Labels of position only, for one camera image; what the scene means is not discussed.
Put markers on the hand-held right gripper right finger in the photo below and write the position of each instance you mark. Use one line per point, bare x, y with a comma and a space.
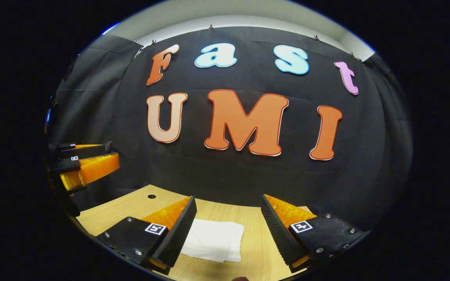
277, 234

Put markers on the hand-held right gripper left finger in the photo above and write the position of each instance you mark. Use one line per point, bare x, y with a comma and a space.
180, 234

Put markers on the white jeans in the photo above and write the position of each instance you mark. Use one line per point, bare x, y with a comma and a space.
215, 240

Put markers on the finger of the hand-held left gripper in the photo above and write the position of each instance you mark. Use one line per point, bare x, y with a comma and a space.
86, 150
96, 168

